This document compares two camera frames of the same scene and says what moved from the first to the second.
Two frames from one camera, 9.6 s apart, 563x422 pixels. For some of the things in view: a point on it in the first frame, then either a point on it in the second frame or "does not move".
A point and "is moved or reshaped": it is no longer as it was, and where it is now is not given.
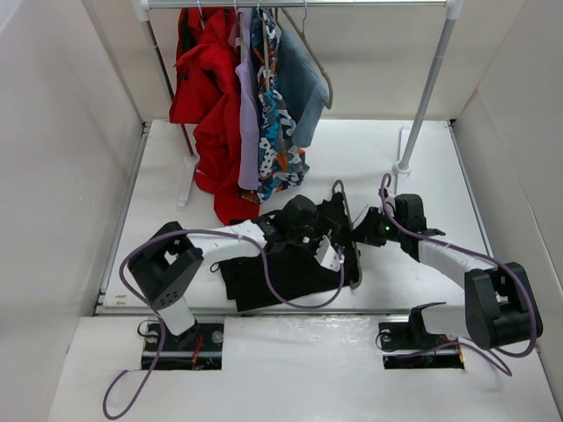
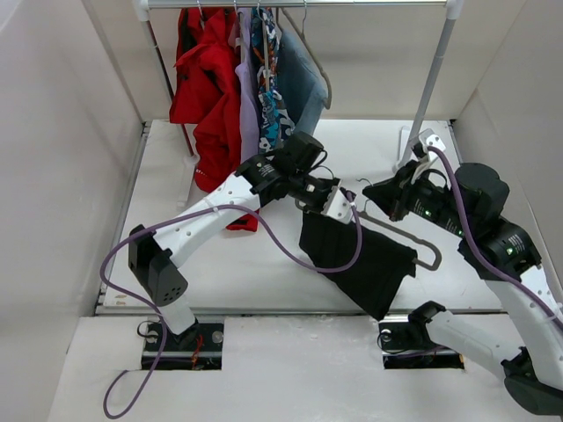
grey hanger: (360, 271) is moved or reshaped
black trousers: (284, 272) to (383, 266)
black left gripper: (322, 226) to (329, 185)
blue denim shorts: (303, 86) does not move
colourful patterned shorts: (282, 163) does not move
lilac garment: (249, 105) does not move
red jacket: (206, 90) does not move
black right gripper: (367, 227) to (395, 192)
